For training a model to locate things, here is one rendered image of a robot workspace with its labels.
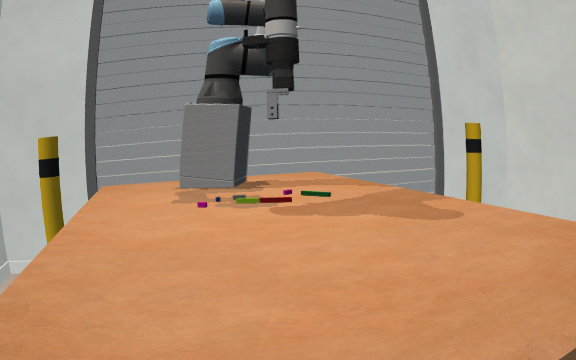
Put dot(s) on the dark green rod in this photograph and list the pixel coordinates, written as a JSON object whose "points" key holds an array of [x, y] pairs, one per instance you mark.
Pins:
{"points": [[316, 193]]}

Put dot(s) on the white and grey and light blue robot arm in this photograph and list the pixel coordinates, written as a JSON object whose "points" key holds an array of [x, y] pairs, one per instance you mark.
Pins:
{"points": [[226, 58]]}

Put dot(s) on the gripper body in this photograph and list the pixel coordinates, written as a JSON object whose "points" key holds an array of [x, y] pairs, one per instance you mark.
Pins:
{"points": [[282, 50]]}

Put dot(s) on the dark red rod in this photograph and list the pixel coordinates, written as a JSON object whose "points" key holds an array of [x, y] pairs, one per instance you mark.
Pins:
{"points": [[275, 199]]}

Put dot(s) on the lime green rod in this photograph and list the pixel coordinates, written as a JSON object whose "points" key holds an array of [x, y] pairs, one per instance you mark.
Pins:
{"points": [[247, 200]]}

